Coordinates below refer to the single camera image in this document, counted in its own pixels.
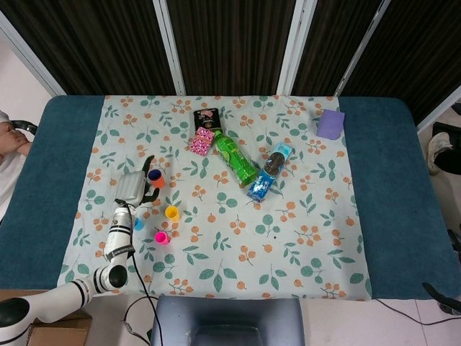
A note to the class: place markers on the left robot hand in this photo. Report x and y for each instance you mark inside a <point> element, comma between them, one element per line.
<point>131,189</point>

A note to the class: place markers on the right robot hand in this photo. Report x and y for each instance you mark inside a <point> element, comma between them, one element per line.
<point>446,301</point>

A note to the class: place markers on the dark blue plastic cup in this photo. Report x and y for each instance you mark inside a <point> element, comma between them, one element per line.
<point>154,175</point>

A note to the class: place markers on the light blue plastic cup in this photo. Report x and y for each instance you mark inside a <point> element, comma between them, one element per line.
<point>139,225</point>

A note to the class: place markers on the yellow plastic cup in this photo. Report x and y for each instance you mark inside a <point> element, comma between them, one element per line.
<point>172,212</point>

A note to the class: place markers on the pink plastic cup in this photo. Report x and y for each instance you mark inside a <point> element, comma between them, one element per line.
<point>162,238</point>

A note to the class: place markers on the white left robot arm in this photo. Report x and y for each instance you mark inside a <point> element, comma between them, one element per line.
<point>119,238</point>

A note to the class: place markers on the orange plastic cup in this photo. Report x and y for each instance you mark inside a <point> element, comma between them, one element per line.
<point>159,183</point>

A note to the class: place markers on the pink patterned box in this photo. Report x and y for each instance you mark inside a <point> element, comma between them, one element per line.
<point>201,142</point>

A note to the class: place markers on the black snack packet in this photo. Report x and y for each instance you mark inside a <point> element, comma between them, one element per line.
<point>208,117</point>

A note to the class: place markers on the green drink bottle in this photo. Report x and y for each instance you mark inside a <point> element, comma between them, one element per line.
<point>236,158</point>

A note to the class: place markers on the floral white tablecloth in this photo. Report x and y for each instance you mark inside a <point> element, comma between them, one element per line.
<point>230,252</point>

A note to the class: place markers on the seated person in white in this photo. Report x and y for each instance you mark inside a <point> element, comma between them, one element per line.
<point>11,180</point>

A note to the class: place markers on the teal table cover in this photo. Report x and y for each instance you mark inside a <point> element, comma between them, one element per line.
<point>396,180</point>

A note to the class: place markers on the blue cookie package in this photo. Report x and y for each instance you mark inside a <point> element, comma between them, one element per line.
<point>268,171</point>

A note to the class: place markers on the black trouser leg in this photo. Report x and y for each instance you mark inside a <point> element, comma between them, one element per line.
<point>450,158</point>

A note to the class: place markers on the dark folding screen panel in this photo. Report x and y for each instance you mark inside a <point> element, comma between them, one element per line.
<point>93,43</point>
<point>335,43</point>
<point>414,50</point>
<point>234,43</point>

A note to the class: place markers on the white sneaker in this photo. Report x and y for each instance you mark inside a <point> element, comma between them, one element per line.
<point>438,146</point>

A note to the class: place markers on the brown cardboard box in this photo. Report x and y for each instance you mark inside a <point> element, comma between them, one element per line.
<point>61,329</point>

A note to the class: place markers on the purple foam cube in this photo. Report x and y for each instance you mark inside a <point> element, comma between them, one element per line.
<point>330,124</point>

